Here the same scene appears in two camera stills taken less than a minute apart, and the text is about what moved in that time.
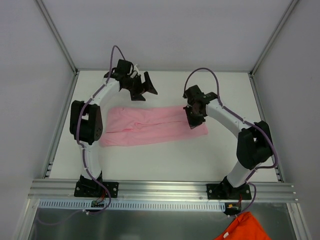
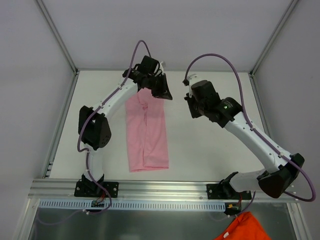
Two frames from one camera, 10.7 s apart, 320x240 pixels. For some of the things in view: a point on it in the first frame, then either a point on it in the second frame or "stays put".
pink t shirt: x=126 y=125 -> x=147 y=141
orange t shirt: x=245 y=227 stays put
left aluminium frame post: x=43 y=10 stays put
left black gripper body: x=139 y=86 -> x=158 y=85
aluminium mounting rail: x=43 y=189 stays put
